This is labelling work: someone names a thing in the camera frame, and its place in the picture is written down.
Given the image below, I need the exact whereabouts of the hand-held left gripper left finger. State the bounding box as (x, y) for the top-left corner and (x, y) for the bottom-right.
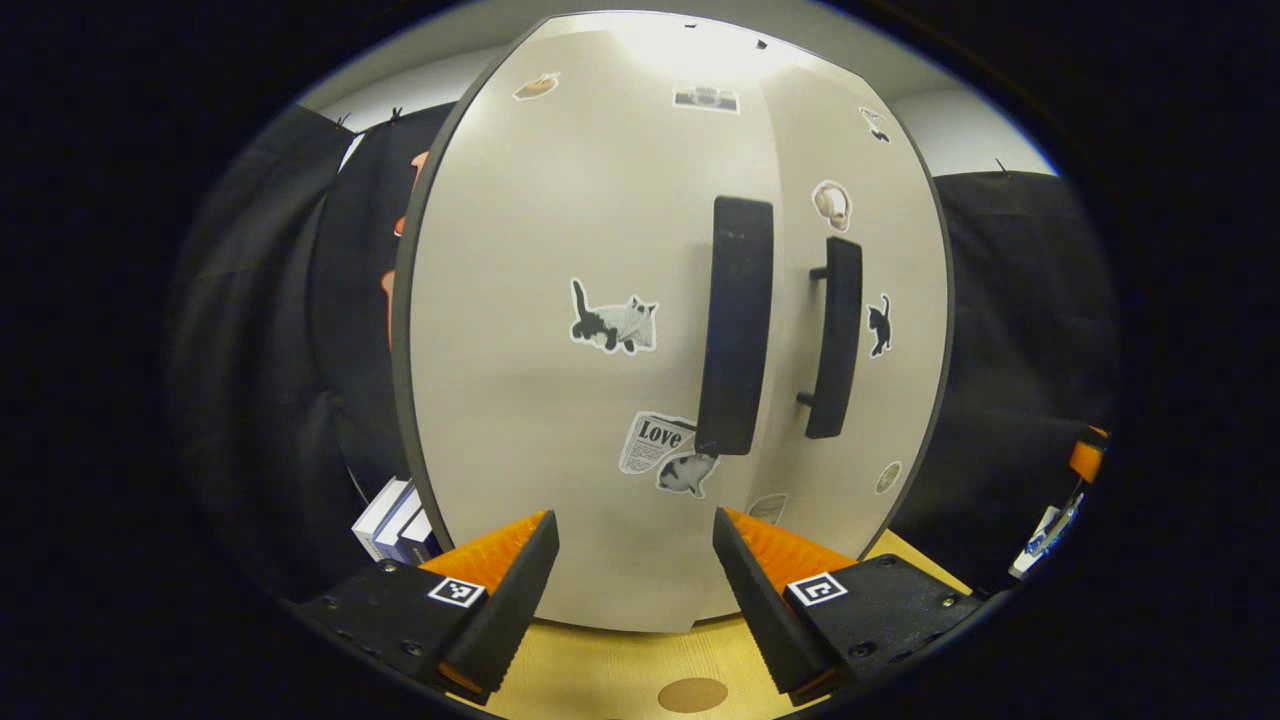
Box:
(290, 510), (561, 706)

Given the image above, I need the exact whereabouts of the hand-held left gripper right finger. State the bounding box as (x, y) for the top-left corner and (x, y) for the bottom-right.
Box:
(712, 508), (986, 701)

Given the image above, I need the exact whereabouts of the white cabinet door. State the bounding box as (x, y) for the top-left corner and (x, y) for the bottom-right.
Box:
(760, 65), (953, 611)

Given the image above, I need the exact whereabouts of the round brown coaster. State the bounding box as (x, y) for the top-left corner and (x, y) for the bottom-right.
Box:
(657, 677), (729, 714)

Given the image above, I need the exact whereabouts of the grey-blue book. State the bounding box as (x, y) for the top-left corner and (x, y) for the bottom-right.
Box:
(372, 487), (426, 561)

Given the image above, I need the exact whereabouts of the black backdrop cloth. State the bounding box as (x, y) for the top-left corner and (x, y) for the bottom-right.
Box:
(165, 100), (1119, 601)

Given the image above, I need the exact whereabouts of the white book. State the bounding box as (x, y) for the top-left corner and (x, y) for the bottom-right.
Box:
(351, 477), (413, 546)

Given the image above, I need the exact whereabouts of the slim black door handle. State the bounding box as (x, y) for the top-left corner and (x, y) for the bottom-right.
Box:
(797, 237), (864, 441)

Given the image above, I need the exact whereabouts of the wide black door handle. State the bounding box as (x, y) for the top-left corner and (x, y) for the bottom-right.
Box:
(695, 196), (776, 457)

